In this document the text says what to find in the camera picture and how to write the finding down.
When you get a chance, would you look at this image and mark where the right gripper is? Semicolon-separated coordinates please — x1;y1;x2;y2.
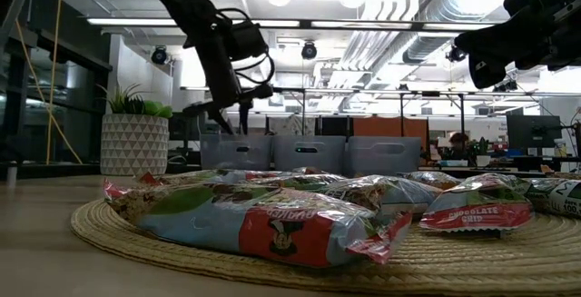
454;0;581;90

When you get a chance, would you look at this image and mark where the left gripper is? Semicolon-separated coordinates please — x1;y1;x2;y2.
181;27;274;136

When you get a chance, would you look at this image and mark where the granola bar red wrapper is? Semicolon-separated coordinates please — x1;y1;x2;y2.
419;173;535;233
212;167;319;183
103;177;414;269
135;169;228;188

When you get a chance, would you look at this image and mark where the black ceiling spotlight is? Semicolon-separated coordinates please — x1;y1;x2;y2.
300;41;318;61
446;45;468;64
151;45;169;65

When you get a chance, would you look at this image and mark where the grey plastic bin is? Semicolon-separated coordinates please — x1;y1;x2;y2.
199;133;273;172
272;134;347;175
345;136;422;179

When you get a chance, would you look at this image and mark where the black computer monitor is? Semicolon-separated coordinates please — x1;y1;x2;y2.
507;114;563;151

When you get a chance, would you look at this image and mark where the succulent in white patterned pot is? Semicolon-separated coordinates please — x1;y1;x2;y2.
97;83;174;177

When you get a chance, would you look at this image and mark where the small potted plant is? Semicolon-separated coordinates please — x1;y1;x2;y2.
471;136;492;167

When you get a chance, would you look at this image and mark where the orange partition panel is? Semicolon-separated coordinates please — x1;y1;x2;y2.
352;116;428;138

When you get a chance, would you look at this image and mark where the round woven straw placemat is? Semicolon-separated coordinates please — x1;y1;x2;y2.
70;169;581;297

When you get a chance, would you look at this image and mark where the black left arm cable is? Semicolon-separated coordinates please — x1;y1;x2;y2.
216;7;277;90

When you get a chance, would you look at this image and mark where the black workstation frame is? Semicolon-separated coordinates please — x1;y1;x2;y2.
238;86;467;137

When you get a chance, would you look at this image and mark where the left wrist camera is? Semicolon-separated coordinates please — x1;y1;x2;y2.
226;18;270;61

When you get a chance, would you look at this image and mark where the black overhead frame bar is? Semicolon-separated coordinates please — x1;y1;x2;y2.
85;15;462;33

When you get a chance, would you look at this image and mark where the yellow extension cable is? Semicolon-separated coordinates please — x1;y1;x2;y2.
44;0;64;166
15;19;84;166

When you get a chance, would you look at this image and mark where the grey metal post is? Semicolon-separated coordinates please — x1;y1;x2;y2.
4;160;20;188

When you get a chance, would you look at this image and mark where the black aluminium table frame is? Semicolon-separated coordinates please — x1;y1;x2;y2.
0;0;37;51

